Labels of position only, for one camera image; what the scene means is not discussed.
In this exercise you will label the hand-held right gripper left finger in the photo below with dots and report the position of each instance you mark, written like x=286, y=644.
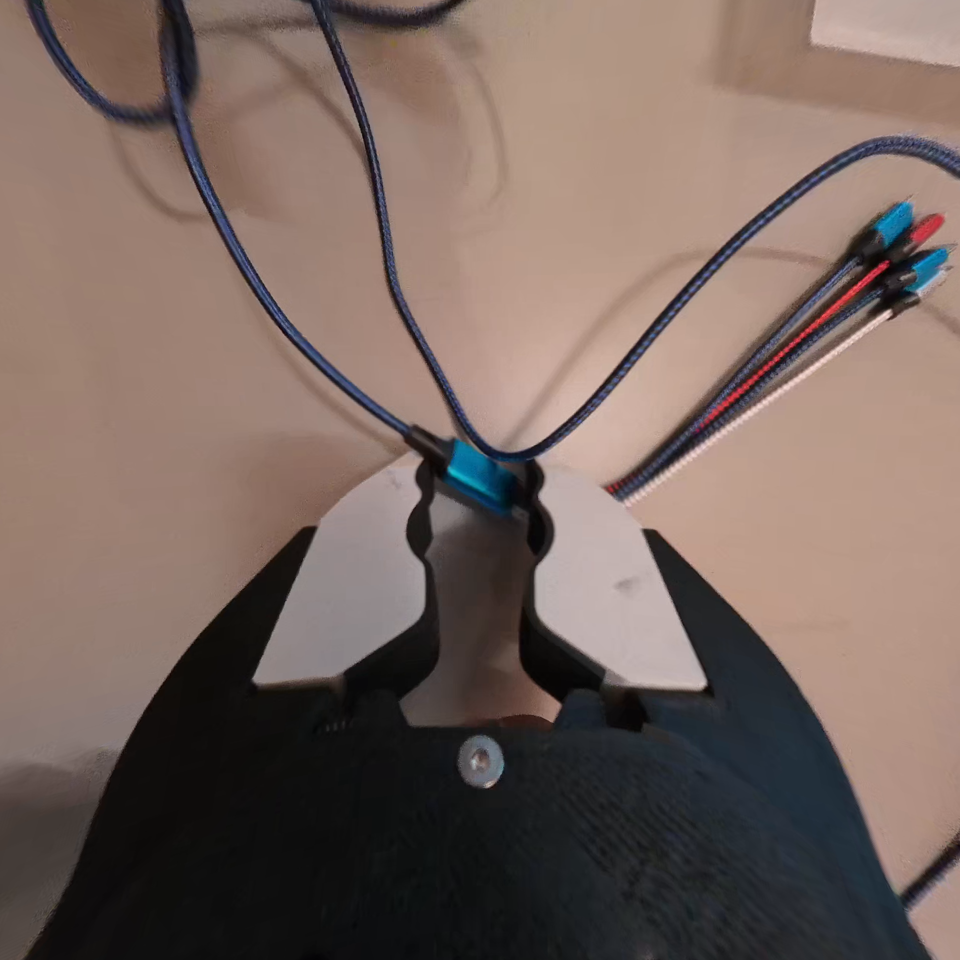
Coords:
x=352, y=585

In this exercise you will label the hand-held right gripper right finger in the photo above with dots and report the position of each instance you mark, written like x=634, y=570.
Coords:
x=607, y=592

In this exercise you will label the white flat panel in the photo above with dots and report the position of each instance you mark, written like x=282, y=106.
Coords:
x=885, y=30

